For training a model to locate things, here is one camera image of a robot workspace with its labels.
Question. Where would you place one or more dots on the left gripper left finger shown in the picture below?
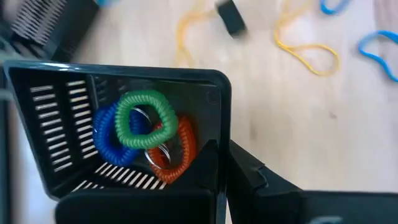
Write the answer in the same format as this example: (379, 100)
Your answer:
(140, 208)

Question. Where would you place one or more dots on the yellow rubber band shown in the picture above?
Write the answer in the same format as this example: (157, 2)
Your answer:
(276, 35)
(180, 34)

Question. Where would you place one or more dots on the black slotted plastic basket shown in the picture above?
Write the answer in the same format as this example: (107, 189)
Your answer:
(71, 31)
(192, 93)

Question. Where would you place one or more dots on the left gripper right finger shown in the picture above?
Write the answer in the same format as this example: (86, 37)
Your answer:
(280, 205)

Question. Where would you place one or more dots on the white small table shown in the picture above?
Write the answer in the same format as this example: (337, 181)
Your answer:
(4, 51)

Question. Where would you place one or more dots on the black binder clip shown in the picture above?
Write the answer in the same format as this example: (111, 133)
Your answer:
(231, 17)

